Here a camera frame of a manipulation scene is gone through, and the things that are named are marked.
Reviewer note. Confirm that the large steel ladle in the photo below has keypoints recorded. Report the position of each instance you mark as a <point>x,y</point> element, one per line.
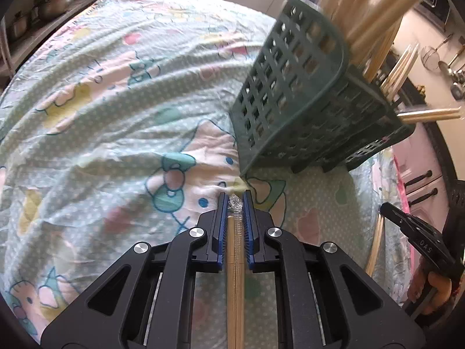
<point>457,91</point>

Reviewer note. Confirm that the small steel pot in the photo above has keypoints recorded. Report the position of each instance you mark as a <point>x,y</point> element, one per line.
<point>20,25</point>

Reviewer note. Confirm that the printed light blue tablecloth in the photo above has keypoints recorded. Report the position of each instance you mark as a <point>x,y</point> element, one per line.
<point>109,116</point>

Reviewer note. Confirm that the small steel ladle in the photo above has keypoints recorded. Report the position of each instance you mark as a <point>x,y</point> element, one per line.
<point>448,66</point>

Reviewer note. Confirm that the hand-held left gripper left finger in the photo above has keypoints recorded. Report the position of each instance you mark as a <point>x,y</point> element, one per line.
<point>221,225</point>

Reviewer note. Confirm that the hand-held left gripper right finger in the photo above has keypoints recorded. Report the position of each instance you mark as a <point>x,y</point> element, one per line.
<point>249,225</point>

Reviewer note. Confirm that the person's right hand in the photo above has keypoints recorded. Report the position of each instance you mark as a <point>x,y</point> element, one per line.
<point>437,291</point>

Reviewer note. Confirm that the group of bamboo chopsticks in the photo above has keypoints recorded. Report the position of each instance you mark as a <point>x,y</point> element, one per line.
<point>363,7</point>

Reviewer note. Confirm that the black glass range hood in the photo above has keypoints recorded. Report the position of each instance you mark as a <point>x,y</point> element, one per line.
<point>436,7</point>

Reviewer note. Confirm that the metal kitchen rack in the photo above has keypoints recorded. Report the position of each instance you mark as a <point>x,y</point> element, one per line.
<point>47,29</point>

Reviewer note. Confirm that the green plastic utensil basket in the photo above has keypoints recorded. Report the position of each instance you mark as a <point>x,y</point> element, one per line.
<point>290,116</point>

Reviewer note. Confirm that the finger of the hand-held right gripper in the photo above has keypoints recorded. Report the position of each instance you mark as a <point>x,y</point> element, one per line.
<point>394,216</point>

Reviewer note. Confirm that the bamboo chopstick pair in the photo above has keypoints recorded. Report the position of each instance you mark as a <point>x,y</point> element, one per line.
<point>235,298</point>
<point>374,247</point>

